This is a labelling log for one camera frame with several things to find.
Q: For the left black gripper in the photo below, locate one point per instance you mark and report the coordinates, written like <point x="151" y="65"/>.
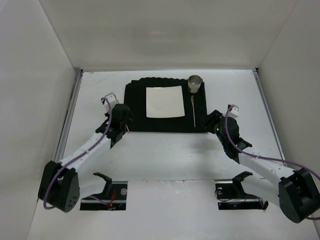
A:
<point x="127" y="118"/>

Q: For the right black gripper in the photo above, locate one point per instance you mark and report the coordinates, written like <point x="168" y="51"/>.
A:
<point x="212" y="119"/>

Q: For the black cloth placemat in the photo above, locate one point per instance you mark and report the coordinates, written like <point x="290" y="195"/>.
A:
<point x="135" y="98"/>

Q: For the silver knife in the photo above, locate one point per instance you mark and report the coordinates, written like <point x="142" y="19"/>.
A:
<point x="193" y="110"/>

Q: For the square white plate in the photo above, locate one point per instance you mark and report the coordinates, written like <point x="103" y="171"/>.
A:
<point x="164" y="102"/>

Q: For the metal cup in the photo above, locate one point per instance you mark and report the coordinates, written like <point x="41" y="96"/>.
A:
<point x="194" y="83"/>

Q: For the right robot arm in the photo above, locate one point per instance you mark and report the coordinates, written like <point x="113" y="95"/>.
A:
<point x="288" y="185"/>

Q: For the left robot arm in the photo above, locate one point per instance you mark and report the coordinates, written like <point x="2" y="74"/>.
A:
<point x="62" y="186"/>

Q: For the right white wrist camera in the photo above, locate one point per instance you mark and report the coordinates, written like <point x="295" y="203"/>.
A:
<point x="233" y="111"/>

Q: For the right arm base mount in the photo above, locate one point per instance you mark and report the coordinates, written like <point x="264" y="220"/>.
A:
<point x="231" y="196"/>

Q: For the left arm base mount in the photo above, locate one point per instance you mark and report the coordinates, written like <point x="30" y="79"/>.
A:
<point x="104" y="194"/>

